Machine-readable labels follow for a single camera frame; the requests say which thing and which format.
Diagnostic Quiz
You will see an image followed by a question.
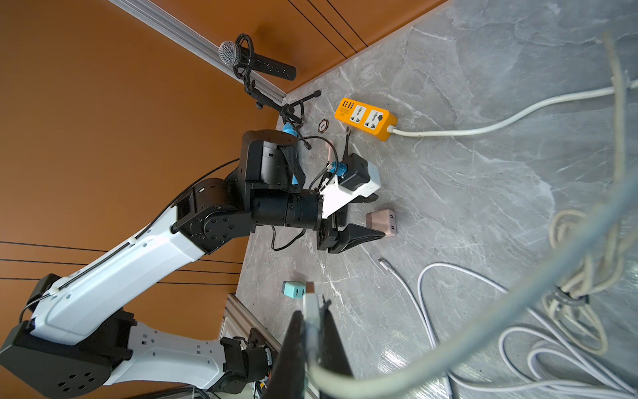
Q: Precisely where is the black electric toothbrush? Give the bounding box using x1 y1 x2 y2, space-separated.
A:
342 126 352 160

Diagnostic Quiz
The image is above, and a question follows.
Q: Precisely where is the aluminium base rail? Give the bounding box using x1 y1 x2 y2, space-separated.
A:
213 293 320 399

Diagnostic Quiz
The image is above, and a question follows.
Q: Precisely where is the yellow power strip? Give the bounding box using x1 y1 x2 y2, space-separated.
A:
335 97 398 141

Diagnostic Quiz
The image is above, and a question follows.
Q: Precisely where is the pink usb charger block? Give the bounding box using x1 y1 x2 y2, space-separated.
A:
366 209 397 237

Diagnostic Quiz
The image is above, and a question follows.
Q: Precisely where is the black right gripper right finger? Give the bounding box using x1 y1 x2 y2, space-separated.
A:
319 298 353 377

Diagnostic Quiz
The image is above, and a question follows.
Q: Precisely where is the small poker chip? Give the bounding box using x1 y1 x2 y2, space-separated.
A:
317 119 329 134

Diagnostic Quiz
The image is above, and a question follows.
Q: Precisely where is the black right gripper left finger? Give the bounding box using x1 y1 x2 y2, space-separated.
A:
264 311 306 399

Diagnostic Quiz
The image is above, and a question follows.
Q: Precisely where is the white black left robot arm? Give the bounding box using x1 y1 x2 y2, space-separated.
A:
1 130 382 398

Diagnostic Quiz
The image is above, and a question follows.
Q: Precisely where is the white usb charging cable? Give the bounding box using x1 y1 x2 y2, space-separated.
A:
301 34 638 399

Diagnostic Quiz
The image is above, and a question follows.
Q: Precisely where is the teal usb charger block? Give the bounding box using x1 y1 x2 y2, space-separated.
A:
282 281 306 299

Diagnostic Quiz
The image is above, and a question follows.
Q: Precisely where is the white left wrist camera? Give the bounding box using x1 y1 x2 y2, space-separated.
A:
319 153 381 219

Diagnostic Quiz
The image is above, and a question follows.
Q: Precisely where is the aluminium corner post left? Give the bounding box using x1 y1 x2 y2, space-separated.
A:
114 1 297 115

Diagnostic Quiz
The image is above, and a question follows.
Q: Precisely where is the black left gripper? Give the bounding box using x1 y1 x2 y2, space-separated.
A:
316 204 385 254

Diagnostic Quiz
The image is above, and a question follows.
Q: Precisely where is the blue toy microphone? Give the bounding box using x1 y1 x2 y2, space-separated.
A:
282 122 299 138

